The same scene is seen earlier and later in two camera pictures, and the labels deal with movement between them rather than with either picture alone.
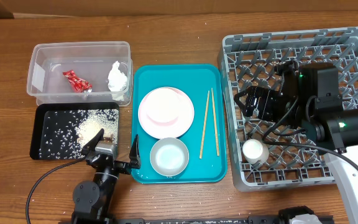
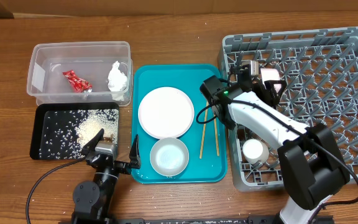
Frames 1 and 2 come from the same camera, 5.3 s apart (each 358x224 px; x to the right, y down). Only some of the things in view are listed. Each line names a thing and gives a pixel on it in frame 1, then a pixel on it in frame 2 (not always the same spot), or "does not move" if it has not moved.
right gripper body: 273,106 → 257,86
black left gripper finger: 89,147 does not move
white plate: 173,130 does not move
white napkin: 117,82 does not move
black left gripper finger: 134,154 does not move
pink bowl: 165,112 → 271,74
